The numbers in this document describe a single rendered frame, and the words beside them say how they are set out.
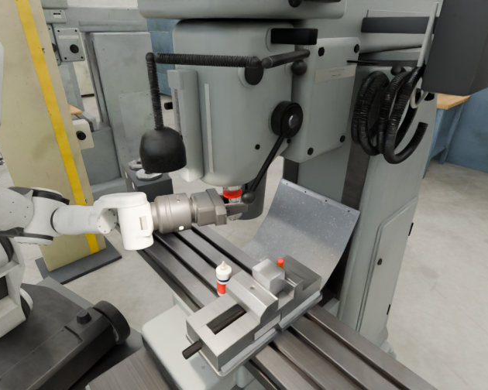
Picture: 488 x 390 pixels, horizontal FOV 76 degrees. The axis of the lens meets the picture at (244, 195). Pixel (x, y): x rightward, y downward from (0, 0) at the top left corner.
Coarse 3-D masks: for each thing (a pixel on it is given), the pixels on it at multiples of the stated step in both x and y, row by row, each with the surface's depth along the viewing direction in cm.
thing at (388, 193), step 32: (384, 64) 81; (416, 64) 81; (352, 96) 84; (416, 128) 92; (288, 160) 108; (320, 160) 99; (352, 160) 89; (384, 160) 86; (416, 160) 102; (320, 192) 103; (352, 192) 93; (384, 192) 92; (416, 192) 114; (384, 224) 100; (352, 256) 102; (384, 256) 110; (352, 288) 108; (384, 288) 125; (352, 320) 116; (384, 320) 144
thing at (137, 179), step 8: (136, 160) 118; (128, 168) 115; (136, 168) 112; (128, 176) 112; (136, 176) 106; (144, 176) 105; (152, 176) 105; (160, 176) 107; (168, 176) 108; (128, 184) 117; (136, 184) 103; (144, 184) 103; (152, 184) 104; (160, 184) 106; (168, 184) 107; (128, 192) 122; (144, 192) 104; (152, 192) 105; (160, 192) 107; (168, 192) 109; (152, 200) 107
